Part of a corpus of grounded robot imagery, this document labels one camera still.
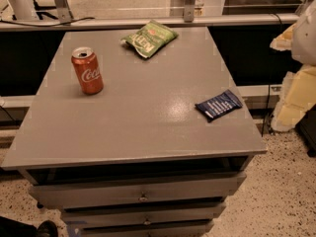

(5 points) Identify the red Coca-Cola can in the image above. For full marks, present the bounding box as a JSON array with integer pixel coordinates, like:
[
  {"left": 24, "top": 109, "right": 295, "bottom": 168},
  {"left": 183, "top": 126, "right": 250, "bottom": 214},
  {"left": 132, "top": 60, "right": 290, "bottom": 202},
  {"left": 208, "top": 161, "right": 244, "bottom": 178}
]
[{"left": 71, "top": 46, "right": 104, "bottom": 95}]

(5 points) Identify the black cable on railing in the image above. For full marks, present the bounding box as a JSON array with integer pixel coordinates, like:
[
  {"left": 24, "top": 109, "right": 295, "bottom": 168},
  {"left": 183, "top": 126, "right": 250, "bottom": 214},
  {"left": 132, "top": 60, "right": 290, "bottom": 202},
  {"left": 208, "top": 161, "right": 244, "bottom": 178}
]
[{"left": 0, "top": 16, "right": 96, "bottom": 28}]

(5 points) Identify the blue rxbar blueberry wrapper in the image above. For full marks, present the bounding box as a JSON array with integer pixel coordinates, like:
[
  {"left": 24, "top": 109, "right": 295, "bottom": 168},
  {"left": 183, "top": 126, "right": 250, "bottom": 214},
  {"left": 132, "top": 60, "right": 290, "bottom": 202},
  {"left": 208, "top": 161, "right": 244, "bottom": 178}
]
[{"left": 195, "top": 90, "right": 243, "bottom": 122}]

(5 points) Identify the grey metal railing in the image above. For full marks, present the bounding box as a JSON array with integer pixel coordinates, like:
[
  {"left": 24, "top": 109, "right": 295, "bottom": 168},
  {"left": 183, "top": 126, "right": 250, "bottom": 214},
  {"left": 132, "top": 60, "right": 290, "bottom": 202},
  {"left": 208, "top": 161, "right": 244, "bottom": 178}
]
[{"left": 0, "top": 0, "right": 314, "bottom": 32}]

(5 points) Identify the white pipe top left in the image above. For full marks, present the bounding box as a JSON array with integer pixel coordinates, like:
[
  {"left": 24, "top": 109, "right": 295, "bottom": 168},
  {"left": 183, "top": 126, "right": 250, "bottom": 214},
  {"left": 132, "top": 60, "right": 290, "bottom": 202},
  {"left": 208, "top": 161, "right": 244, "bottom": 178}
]
[{"left": 7, "top": 0, "right": 39, "bottom": 21}]

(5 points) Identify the grey drawer cabinet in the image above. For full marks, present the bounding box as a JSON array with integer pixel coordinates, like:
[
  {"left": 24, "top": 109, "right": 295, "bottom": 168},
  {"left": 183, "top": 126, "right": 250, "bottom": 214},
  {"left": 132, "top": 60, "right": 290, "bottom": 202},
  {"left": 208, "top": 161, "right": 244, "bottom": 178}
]
[{"left": 3, "top": 27, "right": 266, "bottom": 237}]

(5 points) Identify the black shoe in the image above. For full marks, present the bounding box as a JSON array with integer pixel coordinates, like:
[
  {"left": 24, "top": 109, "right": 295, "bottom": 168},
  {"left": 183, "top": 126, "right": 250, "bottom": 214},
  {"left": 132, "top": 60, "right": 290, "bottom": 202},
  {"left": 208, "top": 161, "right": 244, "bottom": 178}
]
[{"left": 36, "top": 220, "right": 58, "bottom": 237}]

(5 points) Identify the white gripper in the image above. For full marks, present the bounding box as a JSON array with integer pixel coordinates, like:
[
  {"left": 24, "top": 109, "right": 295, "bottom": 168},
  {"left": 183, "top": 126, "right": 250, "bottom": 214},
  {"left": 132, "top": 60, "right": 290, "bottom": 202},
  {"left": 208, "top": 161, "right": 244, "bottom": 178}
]
[{"left": 270, "top": 0, "right": 316, "bottom": 132}]

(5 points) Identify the green jalapeno chip bag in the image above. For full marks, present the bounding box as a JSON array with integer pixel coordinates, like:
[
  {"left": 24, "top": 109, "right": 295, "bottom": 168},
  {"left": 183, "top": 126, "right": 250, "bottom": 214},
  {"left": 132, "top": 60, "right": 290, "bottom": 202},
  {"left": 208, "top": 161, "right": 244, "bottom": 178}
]
[{"left": 120, "top": 20, "right": 178, "bottom": 59}]

